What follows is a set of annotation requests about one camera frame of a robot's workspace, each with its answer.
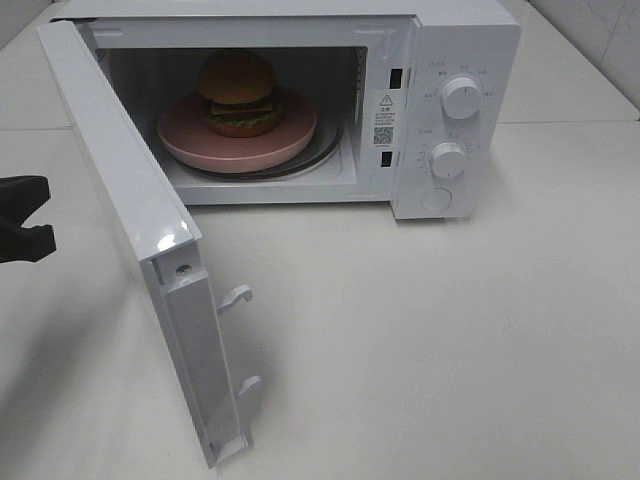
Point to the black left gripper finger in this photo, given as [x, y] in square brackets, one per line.
[21, 196]
[26, 244]

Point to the white microwave door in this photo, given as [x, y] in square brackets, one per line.
[160, 237]

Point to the pink round plate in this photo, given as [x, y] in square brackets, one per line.
[186, 115]

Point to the toy hamburger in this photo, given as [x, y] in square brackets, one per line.
[238, 92]

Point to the round white door button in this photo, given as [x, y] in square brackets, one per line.
[437, 200]

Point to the white warning label sticker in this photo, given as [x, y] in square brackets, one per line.
[384, 114]

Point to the white microwave oven body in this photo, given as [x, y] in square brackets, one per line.
[336, 54]

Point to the lower white timer knob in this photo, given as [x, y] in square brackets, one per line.
[447, 160]

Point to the upper white power knob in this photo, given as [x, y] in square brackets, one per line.
[461, 96]

